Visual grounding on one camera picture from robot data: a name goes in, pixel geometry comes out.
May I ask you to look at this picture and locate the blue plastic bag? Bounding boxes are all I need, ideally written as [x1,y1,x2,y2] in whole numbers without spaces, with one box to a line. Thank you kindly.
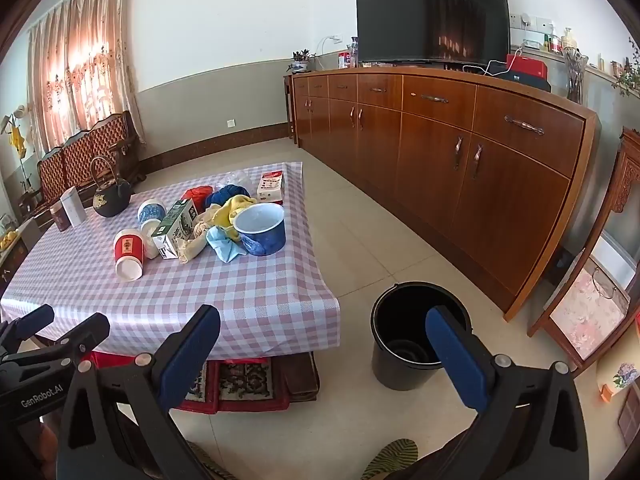
[204,185,251,209]

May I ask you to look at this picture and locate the green white drink carton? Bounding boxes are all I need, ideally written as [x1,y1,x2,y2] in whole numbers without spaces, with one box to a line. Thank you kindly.
[151,198,199,260]

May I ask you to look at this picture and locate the coat rack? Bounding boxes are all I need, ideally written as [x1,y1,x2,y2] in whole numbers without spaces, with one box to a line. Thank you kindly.
[0,105,36,201]

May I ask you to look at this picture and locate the white tin canister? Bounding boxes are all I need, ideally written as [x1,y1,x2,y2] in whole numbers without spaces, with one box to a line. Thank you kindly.
[60,186,88,228]

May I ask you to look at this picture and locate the pink patterned curtain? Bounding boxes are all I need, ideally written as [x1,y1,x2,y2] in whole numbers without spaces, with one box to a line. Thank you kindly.
[27,0,146,161]

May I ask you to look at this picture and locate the green striped slipper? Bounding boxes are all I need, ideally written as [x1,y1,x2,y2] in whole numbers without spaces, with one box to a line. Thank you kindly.
[361,438,419,480]

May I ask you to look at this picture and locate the brown tin canister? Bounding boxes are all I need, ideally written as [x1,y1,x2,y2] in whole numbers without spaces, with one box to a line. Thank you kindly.
[49,203,71,233]

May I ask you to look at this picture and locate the green leafy plant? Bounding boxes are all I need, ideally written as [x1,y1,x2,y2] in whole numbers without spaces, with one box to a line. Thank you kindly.
[612,37,640,97]

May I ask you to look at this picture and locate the black printer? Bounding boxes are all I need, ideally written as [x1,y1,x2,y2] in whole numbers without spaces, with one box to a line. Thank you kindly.
[487,62,552,93]

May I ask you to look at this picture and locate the black plastic bin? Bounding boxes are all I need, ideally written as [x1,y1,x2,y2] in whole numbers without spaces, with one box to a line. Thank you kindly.
[371,282,473,392]

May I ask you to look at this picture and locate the glass vase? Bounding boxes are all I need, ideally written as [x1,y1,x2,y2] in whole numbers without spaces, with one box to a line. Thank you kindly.
[562,47,589,105]

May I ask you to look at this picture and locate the yellow cloth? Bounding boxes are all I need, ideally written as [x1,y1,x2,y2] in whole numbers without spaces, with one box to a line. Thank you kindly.
[204,195,258,228]

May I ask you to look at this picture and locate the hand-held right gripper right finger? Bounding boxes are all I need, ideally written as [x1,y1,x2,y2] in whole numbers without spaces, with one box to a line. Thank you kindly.
[425,305,591,480]

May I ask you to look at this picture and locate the black flat television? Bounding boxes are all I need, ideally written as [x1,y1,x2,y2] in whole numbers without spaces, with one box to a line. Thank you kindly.
[356,0,512,67]

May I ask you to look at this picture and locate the red plastic bag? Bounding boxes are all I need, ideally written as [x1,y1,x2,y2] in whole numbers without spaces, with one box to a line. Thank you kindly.
[181,186,215,213]

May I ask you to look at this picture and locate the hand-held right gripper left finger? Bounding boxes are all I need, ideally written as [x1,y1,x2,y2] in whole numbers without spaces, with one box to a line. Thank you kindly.
[55,304,222,480]

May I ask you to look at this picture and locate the long wooden sideboard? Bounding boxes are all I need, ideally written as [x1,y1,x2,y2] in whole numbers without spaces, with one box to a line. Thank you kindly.
[283,66,601,322]

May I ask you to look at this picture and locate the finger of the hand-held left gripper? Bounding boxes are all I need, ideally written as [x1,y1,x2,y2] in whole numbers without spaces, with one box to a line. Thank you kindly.
[15,311,111,367]
[0,304,56,348]

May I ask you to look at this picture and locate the blue paper bowl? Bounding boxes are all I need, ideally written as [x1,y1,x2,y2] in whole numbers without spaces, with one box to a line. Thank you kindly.
[233,203,287,257]

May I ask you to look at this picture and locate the red patterned rug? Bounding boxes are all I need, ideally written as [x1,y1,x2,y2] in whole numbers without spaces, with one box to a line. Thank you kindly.
[82,351,292,415]

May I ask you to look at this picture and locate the clear plastic bag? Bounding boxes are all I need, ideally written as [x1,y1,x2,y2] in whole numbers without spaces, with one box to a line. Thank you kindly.
[220,170,258,193]

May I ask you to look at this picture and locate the white blue spray bottle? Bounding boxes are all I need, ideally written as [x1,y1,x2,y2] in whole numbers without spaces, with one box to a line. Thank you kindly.
[137,199,167,261]

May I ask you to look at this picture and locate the small potted plant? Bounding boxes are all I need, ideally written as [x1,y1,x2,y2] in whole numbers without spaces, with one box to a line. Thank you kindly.
[287,49,317,75]

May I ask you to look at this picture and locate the light blue face mask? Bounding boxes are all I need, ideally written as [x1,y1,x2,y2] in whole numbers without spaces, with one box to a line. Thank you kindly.
[206,226,248,263]

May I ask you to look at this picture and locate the low wooden cabinet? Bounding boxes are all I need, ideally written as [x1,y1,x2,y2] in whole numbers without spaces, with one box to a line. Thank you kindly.
[0,210,43,291]

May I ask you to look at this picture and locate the red white cardboard box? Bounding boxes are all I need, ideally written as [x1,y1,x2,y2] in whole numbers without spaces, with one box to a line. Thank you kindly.
[257,171,284,206]

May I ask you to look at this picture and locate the white wall socket row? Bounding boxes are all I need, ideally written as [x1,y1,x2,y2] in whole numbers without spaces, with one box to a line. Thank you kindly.
[510,12,555,31]

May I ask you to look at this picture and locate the wooden upholstered sofa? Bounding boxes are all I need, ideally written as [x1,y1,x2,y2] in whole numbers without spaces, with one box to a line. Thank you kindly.
[36,110,147,201]

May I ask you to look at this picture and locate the pink checkered tablecloth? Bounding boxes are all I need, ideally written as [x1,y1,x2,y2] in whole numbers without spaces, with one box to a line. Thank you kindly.
[0,161,342,361]

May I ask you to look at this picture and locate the black iron teapot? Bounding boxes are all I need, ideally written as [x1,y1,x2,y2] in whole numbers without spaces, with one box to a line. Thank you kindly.
[90,156,133,218]

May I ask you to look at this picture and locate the red paper cup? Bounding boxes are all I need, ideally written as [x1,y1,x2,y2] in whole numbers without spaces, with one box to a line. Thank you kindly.
[113,227,145,282]

